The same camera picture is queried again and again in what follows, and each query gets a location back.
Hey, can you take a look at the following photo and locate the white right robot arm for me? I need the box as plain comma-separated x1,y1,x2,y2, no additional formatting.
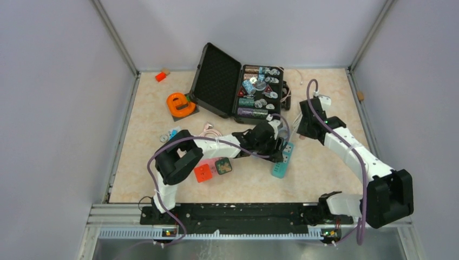
297,96,414,229

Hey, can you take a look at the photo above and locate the red cube socket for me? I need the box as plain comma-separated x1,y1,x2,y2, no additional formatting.
194,164,215,183

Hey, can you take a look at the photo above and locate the teal power strip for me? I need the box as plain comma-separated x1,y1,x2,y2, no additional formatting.
271,142,294,179

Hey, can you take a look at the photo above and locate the small wooden block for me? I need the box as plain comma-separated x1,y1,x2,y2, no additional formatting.
161,68,171,75

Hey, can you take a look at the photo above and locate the dark green cube socket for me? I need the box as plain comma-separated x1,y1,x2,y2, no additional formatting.
215,158,233,175

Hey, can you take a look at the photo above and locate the orange tape dispenser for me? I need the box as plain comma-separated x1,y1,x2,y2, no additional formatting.
166,92,197,119

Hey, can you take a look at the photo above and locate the wooden block on rail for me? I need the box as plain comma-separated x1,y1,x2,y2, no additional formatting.
356,91,365,102

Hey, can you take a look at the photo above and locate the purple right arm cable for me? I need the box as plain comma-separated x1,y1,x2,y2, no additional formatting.
306,79,369,246

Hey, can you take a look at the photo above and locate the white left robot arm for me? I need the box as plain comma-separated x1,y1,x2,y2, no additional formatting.
147,119,288,224

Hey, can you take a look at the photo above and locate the pink coiled cable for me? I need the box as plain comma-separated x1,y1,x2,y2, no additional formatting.
197,122,221,139

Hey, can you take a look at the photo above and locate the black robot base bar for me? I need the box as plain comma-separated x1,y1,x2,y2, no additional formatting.
140,203,353,235

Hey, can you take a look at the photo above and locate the black open carrying case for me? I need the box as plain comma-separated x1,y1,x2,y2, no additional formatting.
188,42,291,125

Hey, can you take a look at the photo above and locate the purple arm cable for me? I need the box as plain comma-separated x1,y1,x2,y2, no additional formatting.
306,79,369,246
147,114,291,248

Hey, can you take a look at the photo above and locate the small red block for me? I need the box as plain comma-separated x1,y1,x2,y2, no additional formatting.
155,72,167,82

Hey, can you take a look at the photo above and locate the small blue plug adapter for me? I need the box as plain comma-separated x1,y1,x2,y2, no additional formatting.
169,129,177,139

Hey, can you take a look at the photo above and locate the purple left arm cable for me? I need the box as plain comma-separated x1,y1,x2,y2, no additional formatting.
147,114,291,248

